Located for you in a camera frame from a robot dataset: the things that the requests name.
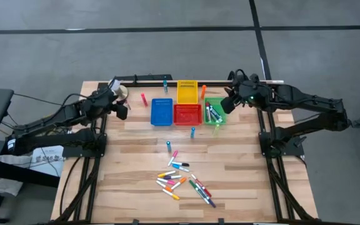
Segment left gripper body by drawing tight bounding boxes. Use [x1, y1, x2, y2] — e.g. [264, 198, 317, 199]
[85, 88, 121, 119]

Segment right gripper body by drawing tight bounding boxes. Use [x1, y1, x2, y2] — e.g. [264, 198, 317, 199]
[224, 70, 274, 113]

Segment thin red Expo marker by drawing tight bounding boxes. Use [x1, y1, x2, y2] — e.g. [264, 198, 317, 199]
[191, 174, 213, 198]

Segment thin blue Expo marker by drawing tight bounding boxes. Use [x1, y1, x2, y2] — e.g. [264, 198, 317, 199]
[195, 182, 217, 209]

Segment white bulb brass base lamp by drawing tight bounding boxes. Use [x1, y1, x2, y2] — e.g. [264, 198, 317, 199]
[107, 77, 129, 103]

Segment green plastic basket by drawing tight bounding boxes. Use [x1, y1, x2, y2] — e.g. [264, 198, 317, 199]
[203, 97, 228, 126]

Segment black bar device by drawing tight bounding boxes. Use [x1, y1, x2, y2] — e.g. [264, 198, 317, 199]
[116, 74, 173, 81]

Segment blue plastic basket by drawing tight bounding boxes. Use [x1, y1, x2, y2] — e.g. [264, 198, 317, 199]
[150, 97, 174, 127]

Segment yellow plastic basket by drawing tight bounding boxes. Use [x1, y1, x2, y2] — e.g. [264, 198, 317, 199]
[176, 79, 199, 104]

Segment red plastic basket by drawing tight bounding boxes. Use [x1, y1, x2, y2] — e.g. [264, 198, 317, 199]
[173, 104, 203, 126]

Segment white printed paper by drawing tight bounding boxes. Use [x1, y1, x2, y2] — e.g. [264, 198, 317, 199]
[31, 144, 65, 178]

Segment pink cap white marker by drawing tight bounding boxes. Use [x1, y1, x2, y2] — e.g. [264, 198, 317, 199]
[156, 177, 176, 186]
[167, 150, 179, 167]

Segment blue cap white marker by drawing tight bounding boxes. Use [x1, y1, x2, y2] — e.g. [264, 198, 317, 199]
[171, 164, 190, 173]

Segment orange cap white marker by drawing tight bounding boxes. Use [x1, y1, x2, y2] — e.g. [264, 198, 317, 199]
[156, 180, 174, 193]
[170, 177, 188, 191]

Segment black crossbar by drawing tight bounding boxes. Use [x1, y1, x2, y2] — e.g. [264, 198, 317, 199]
[0, 157, 61, 189]

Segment thin green Expo marker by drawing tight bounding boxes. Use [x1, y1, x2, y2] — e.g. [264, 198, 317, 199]
[188, 179, 211, 205]

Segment white crumpled cloth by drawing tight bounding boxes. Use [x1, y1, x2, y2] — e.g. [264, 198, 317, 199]
[0, 176, 24, 197]

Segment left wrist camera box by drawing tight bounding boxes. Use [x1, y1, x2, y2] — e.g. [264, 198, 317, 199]
[113, 103, 129, 121]

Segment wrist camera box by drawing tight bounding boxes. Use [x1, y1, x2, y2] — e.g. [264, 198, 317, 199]
[219, 96, 236, 115]
[113, 103, 129, 121]

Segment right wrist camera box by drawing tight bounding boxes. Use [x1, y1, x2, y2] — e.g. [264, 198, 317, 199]
[219, 96, 236, 115]

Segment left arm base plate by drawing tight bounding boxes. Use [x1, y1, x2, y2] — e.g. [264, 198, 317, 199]
[50, 132, 108, 158]

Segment black aluminium table frame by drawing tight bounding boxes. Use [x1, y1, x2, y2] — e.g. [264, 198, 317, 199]
[50, 79, 320, 225]

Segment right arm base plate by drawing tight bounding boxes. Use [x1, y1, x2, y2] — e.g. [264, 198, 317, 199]
[259, 131, 305, 157]

